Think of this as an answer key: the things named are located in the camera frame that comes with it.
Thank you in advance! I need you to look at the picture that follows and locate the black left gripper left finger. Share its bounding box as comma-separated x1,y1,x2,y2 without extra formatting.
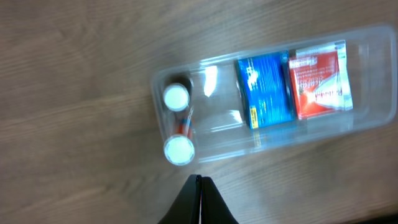
159,174,201,224

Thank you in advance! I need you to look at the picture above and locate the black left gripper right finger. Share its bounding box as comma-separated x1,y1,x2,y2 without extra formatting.
201,177,238,224

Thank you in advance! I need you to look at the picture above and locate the orange Redoxon tube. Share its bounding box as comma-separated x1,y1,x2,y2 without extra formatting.
164,118,195,166

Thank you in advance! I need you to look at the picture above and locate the clear plastic container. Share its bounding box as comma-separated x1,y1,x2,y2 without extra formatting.
152,26,397,162

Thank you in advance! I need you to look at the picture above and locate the dark bottle white cap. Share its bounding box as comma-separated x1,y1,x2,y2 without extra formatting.
163,74,193,112

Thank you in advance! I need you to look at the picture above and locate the blue medicine box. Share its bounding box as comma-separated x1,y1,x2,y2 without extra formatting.
234,50,295,129

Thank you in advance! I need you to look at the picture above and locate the red medicine box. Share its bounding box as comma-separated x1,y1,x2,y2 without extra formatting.
289,51,345,119

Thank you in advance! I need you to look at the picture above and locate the white medicine box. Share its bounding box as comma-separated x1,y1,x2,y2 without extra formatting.
295,40,353,110

